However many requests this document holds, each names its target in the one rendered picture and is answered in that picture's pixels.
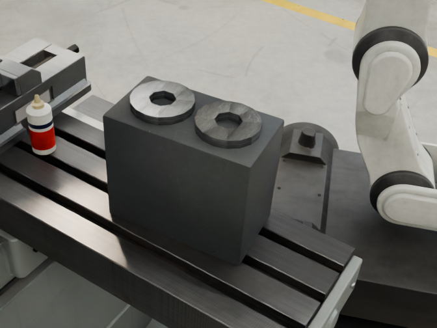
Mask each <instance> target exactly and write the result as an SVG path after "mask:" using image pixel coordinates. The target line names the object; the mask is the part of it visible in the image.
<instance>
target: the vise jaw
mask: <svg viewBox="0 0 437 328"><path fill-rule="evenodd" d="M0 74H1V81H2V84H3V86H1V87H0V89H3V90H5V91H7V92H9V93H12V94H14V95H17V96H19V95H20V96H23V95H24V94H25V93H27V92H29V91H30V90H32V89H33V88H35V87H37V86H38V85H39V84H41V83H42V76H41V72H40V71H38V70H35V69H33V68H31V67H28V66H26V65H24V64H21V63H18V62H16V61H13V60H11V59H8V58H6V57H4V56H1V55H0Z"/></svg>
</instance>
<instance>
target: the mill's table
mask: <svg viewBox="0 0 437 328"><path fill-rule="evenodd" d="M53 125H54V130H55V140H56V146H57V147H56V149H55V151H54V152H52V153H51V154H48V155H38V154H35V153H34V152H33V149H32V145H31V138H30V133H29V129H28V128H27V136H26V137H25V138H23V139H22V140H21V141H19V142H18V143H16V144H15V145H14V146H12V147H10V148H9V149H8V150H6V151H5V152H3V153H2V154H1V155H0V229H1V230H3V231H5V232H6V233H8V234H10V235H11V236H14V237H15V238H17V239H18V240H20V241H22V242H24V243H25V244H27V245H28V246H30V247H32V248H33V249H36V250H37V251H39V252H40V253H42V254H44V255H46V256H47V257H49V258H50V259H52V260H54V261H56V262H58V263H59V264H61V265H62V266H64V267H66V268H68V269H69V270H71V271H73V272H74V273H76V274H78V275H80V276H81V277H83V278H85V279H86V280H88V281H90V282H91V283H93V284H95V285H96V286H99V287H100V288H102V289H103V290H105V291H107V292H109V293H110V294H112V295H114V296H115V297H117V298H119V299H121V300H122V301H124V302H126V303H127V304H129V305H131V306H132V307H134V308H136V309H137V310H139V311H141V312H143V313H144V314H146V315H148V316H149V317H151V318H153V319H155V320H156V321H158V322H159V323H162V324H163V325H165V326H167V327H168V328H334V327H335V325H336V322H337V320H338V317H339V313H340V311H341V309H342V308H343V306H344V304H345V303H346V301H347V299H348V298H349V296H350V294H351V292H352V291H353V289H354V287H355V284H356V280H357V277H358V274H359V271H360V267H361V264H362V259H361V258H359V257H357V256H353V254H354V250H355V248H354V247H351V246H349V245H347V244H345V243H343V242H340V241H338V240H336V239H334V238H331V237H330V236H327V235H326V234H323V233H321V232H319V231H317V230H315V229H312V228H310V227H308V226H306V225H303V224H302V223H300V222H298V221H296V220H293V219H291V218H289V217H287V216H284V215H282V214H281V213H278V212H276V211H274V210H272V209H271V212H270V215H269V218H268V219H267V221H266V222H265V224H264V225H263V227H262V229H261V230H260V232H259V234H258V236H257V237H256V239H255V240H254V242H253V244H252V245H251V247H250V248H249V250H248V252H247V253H246V255H245V257H244V258H243V260H242V262H241V263H240V264H239V265H238V266H237V265H235V264H232V263H229V262H227V261H225V260H222V259H220V258H217V257H215V256H212V255H210V254H207V253H205V252H203V251H200V250H198V249H195V248H193V247H190V246H188V245H186V244H183V243H180V242H178V241H176V240H173V239H170V238H168V237H166V236H163V235H161V234H158V233H156V232H153V231H151V230H148V229H147V228H144V227H141V226H139V225H136V224H134V223H131V222H129V221H126V220H124V219H121V218H119V217H117V216H114V215H111V214H110V213H109V196H108V186H107V168H106V159H105V140H104V131H102V130H100V129H98V128H95V127H94V126H91V125H90V124H87V123H85V122H83V121H81V120H79V119H77V118H74V117H72V116H70V115H68V114H66V113H63V112H60V113H59V114H57V115H56V116H54V117H53Z"/></svg>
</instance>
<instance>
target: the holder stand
mask: <svg viewBox="0 0 437 328"><path fill-rule="evenodd" d="M103 130H104V140H105V159H106V168H107V186H108V196H109V213H110V214H111V215H114V216H117V217H119V218H121V219H124V220H126V221H129V222H131V223H134V224H136V225H139V226H141V227H144V228H147V229H148V230H151V231H153V232H156V233H158V234H161V235H163V236H166V237H168V238H170V239H173V240H176V241H178V242H180V243H183V244H186V245H188V246H190V247H193V248H195V249H198V250H200V251H203V252H205V253H207V254H210V255H212V256H215V257H217V258H220V259H222V260H225V261H227V262H229V263H232V264H235V265H237V266H238V265H239V264H240V263H241V262H242V260H243V258H244V257H245V255H246V253H247V252H248V250H249V248H250V247H251V245H252V244H253V242H254V240H255V239H256V237H257V236H258V234H259V232H260V230H261V229H262V227H263V225H264V224H265V222H266V221H267V219H268V218H269V215H270V212H271V204H272V196H273V192H274V184H275V179H276V171H277V167H278V159H279V155H280V147H281V142H282V134H283V130H284V119H282V118H278V117H276V116H272V115H268V114H266V113H262V112H260V111H257V110H254V109H253V108H251V107H249V106H247V105H245V104H243V103H238V102H231V101H226V100H222V99H220V98H216V97H213V96H210V95H207V94H204V93H201V92H198V91H195V90H191V89H189V88H188V87H186V86H184V85H182V84H180V83H176V82H172V81H163V80H161V79H157V78H155V77H151V76H146V77H145V78H144V79H143V80H142V81H141V82H140V83H139V84H138V85H136V86H135V87H134V88H133V89H132V90H130V91H129V92H128V93H127V94H126V95H125V96H124V97H123V98H122V99H121V100H119V101H118V102H117V103H116V104H115V105H114V106H112V107H111V108H110V109H109V110H108V111H107V112H106V113H105V114H104V115H103Z"/></svg>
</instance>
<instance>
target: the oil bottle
mask: <svg viewBox="0 0 437 328"><path fill-rule="evenodd" d="M26 113H27V121H28V125H29V133H30V138H31V145H32V149H33V152H34V153H35V154H38V155H48V154H51V153H52V152H54V151H55V149H56V147H57V146H56V140H55V130H54V125H53V116H52V111H51V106H50V105H49V104H48V103H44V101H43V100H41V99H40V97H39V95H38V94H35V95H34V101H32V103H31V104H30V105H29V106H28V107H27V108H26Z"/></svg>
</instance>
